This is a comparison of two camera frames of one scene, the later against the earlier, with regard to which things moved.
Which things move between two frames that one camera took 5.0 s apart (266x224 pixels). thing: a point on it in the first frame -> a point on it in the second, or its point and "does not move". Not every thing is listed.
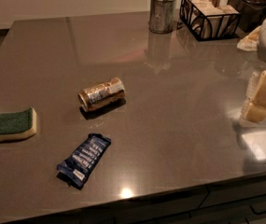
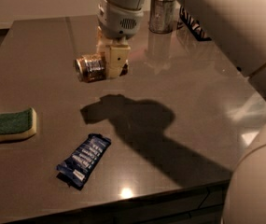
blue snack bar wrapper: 76,168 does not move
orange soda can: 102,94 -> 91,68
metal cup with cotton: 162,7 does not move
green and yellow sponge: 2,127 does not move
